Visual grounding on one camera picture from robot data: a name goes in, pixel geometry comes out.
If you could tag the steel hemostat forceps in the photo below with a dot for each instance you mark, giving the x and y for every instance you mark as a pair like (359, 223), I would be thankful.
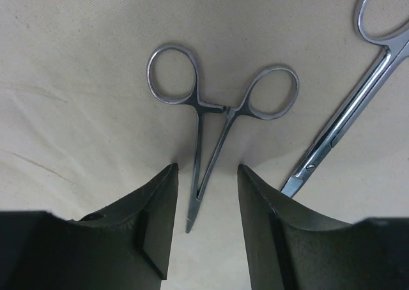
(193, 99)

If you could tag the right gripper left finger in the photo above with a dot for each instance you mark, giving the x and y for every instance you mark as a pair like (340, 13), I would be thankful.
(125, 245)

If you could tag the beige cloth drape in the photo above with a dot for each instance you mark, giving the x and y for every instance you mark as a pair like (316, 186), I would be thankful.
(80, 128)

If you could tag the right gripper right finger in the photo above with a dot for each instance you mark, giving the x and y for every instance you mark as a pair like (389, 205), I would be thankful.
(290, 246)

